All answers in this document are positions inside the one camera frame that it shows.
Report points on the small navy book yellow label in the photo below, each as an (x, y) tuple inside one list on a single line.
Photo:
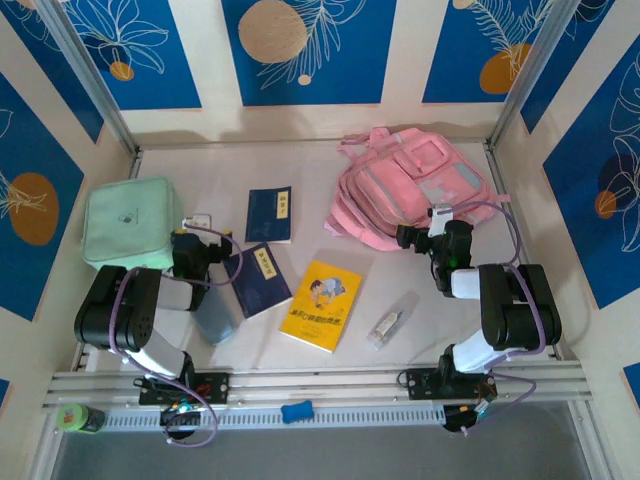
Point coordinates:
[(267, 215)]

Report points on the pink school backpack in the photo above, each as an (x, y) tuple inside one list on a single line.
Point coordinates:
[(400, 180)]

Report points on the large navy book yellow label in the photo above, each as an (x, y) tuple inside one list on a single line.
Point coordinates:
[(260, 290)]

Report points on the grey blue pencil case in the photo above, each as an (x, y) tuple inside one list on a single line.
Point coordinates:
[(217, 320)]

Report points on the clear plastic stationery packet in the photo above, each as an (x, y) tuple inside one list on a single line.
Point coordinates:
[(392, 322)]

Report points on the yellow picture book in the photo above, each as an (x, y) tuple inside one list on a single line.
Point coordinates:
[(320, 305)]

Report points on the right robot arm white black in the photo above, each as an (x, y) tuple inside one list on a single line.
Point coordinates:
[(520, 310)]

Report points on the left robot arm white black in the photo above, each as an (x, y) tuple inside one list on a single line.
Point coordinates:
[(110, 320)]

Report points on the mint green square pouch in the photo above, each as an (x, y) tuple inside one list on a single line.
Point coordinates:
[(130, 220)]

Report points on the left black electronics board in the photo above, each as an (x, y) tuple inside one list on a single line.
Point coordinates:
[(177, 417)]

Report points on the black electronics board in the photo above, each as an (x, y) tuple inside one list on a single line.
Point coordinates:
[(177, 417), (462, 417)]

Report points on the right black electronics board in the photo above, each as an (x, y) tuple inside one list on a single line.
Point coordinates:
[(462, 417)]

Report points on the blue bone shaped sponge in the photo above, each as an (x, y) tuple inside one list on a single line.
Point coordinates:
[(297, 412)]

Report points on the green bottle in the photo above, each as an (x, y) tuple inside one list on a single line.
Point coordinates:
[(75, 419)]

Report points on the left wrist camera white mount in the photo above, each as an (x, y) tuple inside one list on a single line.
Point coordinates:
[(199, 221)]

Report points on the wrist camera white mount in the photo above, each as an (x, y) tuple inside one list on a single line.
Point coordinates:
[(440, 217), (199, 221)]

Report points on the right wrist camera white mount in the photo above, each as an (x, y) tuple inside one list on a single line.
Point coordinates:
[(440, 217)]

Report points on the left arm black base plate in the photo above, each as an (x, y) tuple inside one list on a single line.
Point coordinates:
[(215, 387)]

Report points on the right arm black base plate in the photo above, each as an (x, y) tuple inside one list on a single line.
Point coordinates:
[(420, 384)]

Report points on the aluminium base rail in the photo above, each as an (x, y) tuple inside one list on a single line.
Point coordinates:
[(325, 385)]

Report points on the left aluminium frame post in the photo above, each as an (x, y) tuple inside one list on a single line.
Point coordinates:
[(91, 75)]

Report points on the aluminium frame post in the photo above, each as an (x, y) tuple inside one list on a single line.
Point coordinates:
[(91, 75), (532, 75)]

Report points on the right aluminium frame post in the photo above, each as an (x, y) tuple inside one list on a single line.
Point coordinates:
[(532, 75)]

